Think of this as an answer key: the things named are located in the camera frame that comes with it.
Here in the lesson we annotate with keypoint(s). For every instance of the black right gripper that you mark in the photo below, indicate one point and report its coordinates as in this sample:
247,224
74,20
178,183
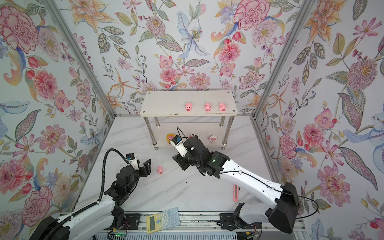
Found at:
180,161

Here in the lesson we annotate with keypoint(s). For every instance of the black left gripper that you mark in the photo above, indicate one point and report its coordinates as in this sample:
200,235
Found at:
148,170

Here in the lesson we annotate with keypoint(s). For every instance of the pink pig toy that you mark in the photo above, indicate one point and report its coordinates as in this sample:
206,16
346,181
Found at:
160,169
188,107
208,107
222,107

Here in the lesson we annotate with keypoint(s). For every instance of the pink white round figurine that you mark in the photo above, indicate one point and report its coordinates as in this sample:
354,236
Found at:
213,139

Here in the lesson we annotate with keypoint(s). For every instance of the pink bear with yellow flower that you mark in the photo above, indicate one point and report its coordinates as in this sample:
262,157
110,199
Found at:
170,137

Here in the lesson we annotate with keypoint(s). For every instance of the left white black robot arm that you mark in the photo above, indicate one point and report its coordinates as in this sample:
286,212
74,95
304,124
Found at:
97,216

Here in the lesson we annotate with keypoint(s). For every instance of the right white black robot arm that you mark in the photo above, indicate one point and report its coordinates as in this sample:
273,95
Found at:
279,203

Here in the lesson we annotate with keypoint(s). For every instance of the white two-tier shelf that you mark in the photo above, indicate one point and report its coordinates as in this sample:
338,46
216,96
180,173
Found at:
164,113

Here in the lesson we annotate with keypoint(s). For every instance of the yellow blue calculator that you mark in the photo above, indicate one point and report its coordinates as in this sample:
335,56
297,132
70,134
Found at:
163,220

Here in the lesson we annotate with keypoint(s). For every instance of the pink utility knife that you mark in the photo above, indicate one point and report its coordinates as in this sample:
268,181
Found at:
236,193

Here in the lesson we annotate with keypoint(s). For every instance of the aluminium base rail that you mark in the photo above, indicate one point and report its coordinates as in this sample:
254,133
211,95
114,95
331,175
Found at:
205,221

